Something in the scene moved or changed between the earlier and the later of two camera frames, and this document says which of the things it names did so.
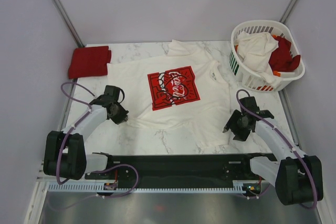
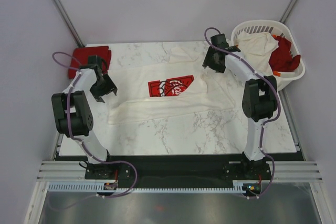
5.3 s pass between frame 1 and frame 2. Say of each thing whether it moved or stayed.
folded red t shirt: stayed
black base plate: stayed
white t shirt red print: moved
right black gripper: moved
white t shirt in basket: stayed
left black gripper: moved
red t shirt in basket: stayed
